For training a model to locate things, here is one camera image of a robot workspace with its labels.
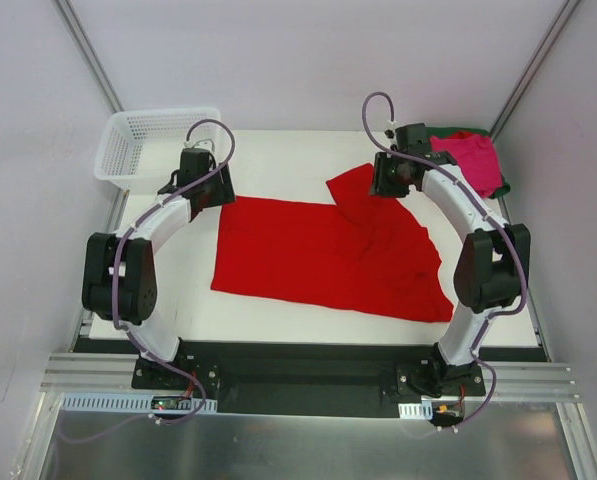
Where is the aluminium side rail left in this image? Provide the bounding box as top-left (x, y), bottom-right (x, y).
top-left (67, 188), bottom-right (129, 354)

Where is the folded pink t shirt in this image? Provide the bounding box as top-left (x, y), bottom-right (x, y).
top-left (430, 134), bottom-right (500, 199)

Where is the aluminium frame post left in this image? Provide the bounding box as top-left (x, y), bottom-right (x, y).
top-left (52, 0), bottom-right (124, 113)

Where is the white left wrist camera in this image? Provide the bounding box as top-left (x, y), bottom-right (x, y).
top-left (183, 138), bottom-right (216, 153)

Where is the right white cable duct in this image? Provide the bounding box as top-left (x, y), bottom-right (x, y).
top-left (398, 401), bottom-right (433, 421)

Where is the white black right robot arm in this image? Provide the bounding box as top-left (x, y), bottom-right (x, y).
top-left (370, 123), bottom-right (531, 398)

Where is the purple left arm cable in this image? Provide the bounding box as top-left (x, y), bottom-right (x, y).
top-left (57, 118), bottom-right (237, 444)

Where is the folded green t shirt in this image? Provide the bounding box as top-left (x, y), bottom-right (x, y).
top-left (425, 125), bottom-right (512, 202)

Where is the white cable duct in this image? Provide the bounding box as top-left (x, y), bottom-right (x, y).
top-left (62, 393), bottom-right (218, 415)
top-left (398, 401), bottom-right (433, 421)

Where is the red t shirt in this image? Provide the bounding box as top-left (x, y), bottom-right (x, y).
top-left (211, 164), bottom-right (454, 323)
top-left (450, 131), bottom-right (477, 140)

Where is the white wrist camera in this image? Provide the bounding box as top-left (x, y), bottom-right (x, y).
top-left (384, 120), bottom-right (398, 151)
top-left (183, 138), bottom-right (216, 153)

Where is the left white cable duct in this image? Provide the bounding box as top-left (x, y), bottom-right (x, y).
top-left (62, 393), bottom-right (218, 415)

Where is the white perforated plastic basket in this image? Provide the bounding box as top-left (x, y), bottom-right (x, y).
top-left (93, 107), bottom-right (221, 194)

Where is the aluminium side rail right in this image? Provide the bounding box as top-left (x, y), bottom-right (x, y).
top-left (498, 198), bottom-right (552, 362)

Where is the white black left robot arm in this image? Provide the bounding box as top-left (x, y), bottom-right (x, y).
top-left (81, 147), bottom-right (235, 389)

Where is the aluminium frame post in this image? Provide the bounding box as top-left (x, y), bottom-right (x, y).
top-left (52, 0), bottom-right (124, 113)
top-left (489, 0), bottom-right (584, 141)

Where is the aluminium side rail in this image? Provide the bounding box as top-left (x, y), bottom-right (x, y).
top-left (498, 198), bottom-right (552, 362)
top-left (67, 188), bottom-right (129, 354)

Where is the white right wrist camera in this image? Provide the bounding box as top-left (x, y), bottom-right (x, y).
top-left (384, 120), bottom-right (398, 151)

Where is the aluminium frame post right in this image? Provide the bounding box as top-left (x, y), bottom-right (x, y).
top-left (489, 0), bottom-right (584, 141)

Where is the folded red t shirt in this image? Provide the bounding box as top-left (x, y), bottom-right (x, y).
top-left (450, 131), bottom-right (477, 140)

